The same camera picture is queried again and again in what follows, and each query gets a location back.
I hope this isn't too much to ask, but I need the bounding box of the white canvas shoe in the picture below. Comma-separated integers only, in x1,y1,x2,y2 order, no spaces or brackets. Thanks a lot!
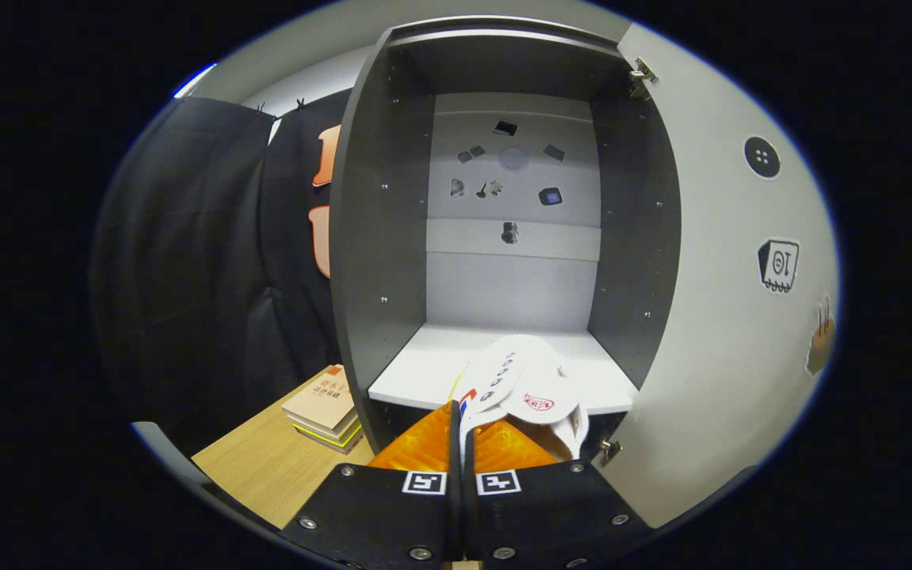
456,334,590,468

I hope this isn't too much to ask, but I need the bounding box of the grey shoe cabinet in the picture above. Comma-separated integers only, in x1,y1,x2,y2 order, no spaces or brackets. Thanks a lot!
328,16,682,456

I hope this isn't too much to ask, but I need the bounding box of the narrow ceiling light strip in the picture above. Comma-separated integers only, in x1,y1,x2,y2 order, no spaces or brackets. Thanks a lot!
173,62,218,99

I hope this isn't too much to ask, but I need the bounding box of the black backdrop cloth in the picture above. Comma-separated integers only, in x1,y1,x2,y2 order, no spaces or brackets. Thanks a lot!
92,89,354,458

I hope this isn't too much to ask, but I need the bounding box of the stack of books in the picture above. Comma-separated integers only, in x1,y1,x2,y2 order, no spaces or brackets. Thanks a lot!
282,364,363,454

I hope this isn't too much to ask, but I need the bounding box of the beige shoe cabinet door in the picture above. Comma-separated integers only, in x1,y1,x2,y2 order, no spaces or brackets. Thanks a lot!
598,22,841,530

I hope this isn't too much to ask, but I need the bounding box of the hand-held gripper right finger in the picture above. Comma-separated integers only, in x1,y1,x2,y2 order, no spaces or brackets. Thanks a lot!
462,420,655,569

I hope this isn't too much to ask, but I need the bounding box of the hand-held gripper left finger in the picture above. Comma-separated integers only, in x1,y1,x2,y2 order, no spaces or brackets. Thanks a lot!
278,400,463,570

